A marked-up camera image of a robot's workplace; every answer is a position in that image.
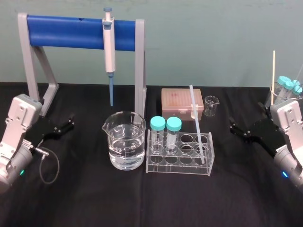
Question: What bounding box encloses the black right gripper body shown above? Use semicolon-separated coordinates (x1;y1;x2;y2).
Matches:
245;118;285;156

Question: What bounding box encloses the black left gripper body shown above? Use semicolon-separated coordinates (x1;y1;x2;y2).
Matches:
23;115;58;150

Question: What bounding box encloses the clear glass stirring rod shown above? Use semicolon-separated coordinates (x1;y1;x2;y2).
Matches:
188;85;206;165

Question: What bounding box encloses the glass beaker holding tubes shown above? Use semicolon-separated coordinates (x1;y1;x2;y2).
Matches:
264;81;303;106

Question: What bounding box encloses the small empty glass beaker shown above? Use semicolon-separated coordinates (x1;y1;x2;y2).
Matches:
204;95;220;117

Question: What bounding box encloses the thin wooden stick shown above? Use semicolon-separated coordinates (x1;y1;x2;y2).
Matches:
271;50;276;105

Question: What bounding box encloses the large glass beaker with water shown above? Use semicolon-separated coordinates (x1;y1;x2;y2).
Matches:
101;111;147;171

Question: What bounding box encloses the pink pipette tip box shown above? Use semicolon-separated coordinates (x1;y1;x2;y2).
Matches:
161;87;205;122

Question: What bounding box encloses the clear acrylic tube rack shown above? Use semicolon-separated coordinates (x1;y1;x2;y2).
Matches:
146;129;215;177

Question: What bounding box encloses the grey pipette stand blue bar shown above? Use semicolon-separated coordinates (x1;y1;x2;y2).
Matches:
18;13;147;124

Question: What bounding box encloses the white pipette with blue tip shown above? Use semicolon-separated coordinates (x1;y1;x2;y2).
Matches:
102;7;117;111

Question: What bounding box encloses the black table cloth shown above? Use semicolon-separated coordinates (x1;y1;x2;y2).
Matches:
0;81;303;227

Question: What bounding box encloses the dark cable with silver plug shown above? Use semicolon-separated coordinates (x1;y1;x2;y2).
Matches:
29;146;60;185

